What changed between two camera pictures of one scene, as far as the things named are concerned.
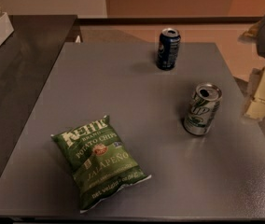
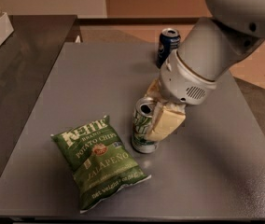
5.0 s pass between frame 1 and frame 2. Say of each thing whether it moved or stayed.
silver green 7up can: moved
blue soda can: stayed
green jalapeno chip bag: stayed
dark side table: stayed
